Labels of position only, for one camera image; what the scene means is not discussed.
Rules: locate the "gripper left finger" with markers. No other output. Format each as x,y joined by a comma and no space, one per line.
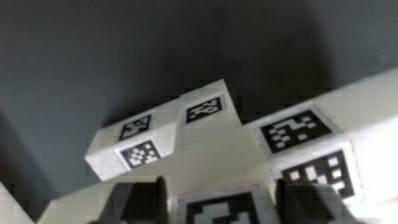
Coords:
136,204

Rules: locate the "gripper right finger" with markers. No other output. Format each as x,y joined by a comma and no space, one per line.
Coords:
310,204

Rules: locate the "white tagged cube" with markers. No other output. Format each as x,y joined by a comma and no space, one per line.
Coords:
237,206

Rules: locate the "white chair back frame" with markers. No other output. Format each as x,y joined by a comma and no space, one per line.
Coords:
231,161

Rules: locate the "white chair seat part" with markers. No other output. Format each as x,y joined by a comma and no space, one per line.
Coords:
208,113

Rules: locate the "white U-shaped obstacle fence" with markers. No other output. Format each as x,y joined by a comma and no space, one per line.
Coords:
13,214

